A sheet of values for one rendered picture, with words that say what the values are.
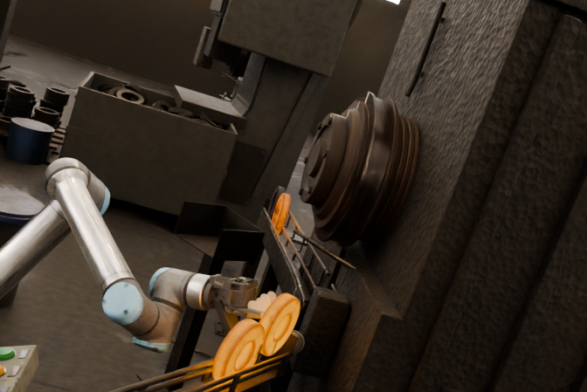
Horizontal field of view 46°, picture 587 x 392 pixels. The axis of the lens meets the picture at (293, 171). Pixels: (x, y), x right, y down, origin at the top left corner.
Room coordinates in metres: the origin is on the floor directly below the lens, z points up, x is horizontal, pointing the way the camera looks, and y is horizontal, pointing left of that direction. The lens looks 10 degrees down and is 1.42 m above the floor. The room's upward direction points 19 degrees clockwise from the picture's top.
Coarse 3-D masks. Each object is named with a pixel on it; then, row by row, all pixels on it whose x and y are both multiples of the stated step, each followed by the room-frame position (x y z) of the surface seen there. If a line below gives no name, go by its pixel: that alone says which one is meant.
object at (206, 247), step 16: (192, 208) 2.55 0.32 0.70; (208, 208) 2.60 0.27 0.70; (224, 208) 2.66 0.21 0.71; (176, 224) 2.52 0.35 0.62; (192, 224) 2.57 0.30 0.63; (208, 224) 2.62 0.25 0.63; (224, 224) 2.63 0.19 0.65; (240, 224) 2.57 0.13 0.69; (192, 240) 2.49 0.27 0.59; (208, 240) 2.56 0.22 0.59; (224, 240) 2.35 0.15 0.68; (240, 240) 2.40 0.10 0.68; (256, 240) 2.46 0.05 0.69; (208, 256) 2.46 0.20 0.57; (224, 256) 2.37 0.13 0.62; (240, 256) 2.42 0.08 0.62; (256, 256) 2.48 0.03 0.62; (208, 272) 2.44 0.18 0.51; (192, 320) 2.44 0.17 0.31; (176, 336) 2.48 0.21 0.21; (192, 336) 2.46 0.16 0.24; (176, 352) 2.46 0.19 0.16; (192, 352) 2.48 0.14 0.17; (176, 368) 2.44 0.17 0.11; (176, 384) 2.46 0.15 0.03
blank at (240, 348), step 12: (240, 324) 1.44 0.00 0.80; (252, 324) 1.45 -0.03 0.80; (228, 336) 1.41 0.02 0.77; (240, 336) 1.41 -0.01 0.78; (252, 336) 1.45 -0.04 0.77; (264, 336) 1.51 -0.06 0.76; (228, 348) 1.39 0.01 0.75; (240, 348) 1.42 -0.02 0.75; (252, 348) 1.48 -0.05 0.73; (216, 360) 1.39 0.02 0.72; (228, 360) 1.38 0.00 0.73; (240, 360) 1.47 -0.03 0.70; (252, 360) 1.49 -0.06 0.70; (216, 372) 1.39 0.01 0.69; (228, 372) 1.40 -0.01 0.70
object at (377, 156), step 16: (368, 96) 2.05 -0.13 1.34; (384, 112) 1.96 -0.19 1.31; (384, 128) 1.91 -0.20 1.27; (368, 144) 1.87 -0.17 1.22; (384, 144) 1.88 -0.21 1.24; (368, 160) 1.84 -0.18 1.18; (384, 160) 1.86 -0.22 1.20; (368, 176) 1.84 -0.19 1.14; (352, 192) 1.85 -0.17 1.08; (368, 192) 1.84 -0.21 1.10; (352, 208) 1.85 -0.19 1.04; (368, 208) 1.85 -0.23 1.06; (336, 224) 1.89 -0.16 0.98; (352, 224) 1.88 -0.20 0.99; (320, 240) 2.00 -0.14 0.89; (336, 240) 1.96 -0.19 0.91
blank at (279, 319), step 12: (276, 300) 1.56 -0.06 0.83; (288, 300) 1.57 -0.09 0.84; (276, 312) 1.54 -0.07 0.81; (288, 312) 1.58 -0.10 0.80; (264, 324) 1.52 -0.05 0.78; (276, 324) 1.54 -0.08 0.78; (288, 324) 1.62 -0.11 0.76; (276, 336) 1.60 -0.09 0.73; (288, 336) 1.64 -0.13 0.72; (264, 348) 1.53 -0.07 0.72; (276, 348) 1.60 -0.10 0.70
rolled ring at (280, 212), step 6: (282, 198) 2.92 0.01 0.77; (288, 198) 2.91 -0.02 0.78; (276, 204) 3.03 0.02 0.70; (282, 204) 2.87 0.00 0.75; (288, 204) 2.88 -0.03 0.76; (276, 210) 3.00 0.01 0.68; (282, 210) 2.86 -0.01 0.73; (276, 216) 3.00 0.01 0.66; (282, 216) 2.86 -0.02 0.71; (276, 222) 2.86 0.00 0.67; (282, 222) 2.85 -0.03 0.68; (276, 228) 2.86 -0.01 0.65
